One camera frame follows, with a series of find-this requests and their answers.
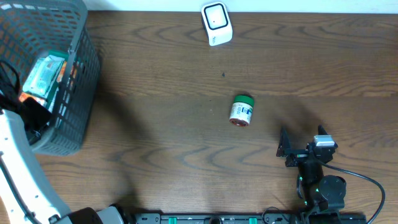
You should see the white cube barcode scanner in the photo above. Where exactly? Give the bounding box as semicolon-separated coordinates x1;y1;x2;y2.
201;1;233;47

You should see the green 3M product pouch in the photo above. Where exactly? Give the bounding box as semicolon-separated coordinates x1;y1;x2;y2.
45;50;69;112

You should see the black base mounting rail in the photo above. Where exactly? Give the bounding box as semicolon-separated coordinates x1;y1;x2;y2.
134;213;367;224

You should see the orange white small packet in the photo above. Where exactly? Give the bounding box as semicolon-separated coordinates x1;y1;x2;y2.
19;92;47;108

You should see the light green wipes pack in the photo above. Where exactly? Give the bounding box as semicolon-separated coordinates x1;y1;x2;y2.
22;55;65;99

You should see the green lid white jar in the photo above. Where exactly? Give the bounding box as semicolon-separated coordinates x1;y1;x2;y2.
229;95;254;127

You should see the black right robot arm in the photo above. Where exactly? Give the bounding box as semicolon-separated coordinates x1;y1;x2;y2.
276;125;346;224

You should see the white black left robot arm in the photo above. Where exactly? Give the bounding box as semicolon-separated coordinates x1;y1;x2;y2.
1;68;127;224

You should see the grey plastic shopping basket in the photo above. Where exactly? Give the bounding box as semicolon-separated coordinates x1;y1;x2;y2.
1;0;100;156

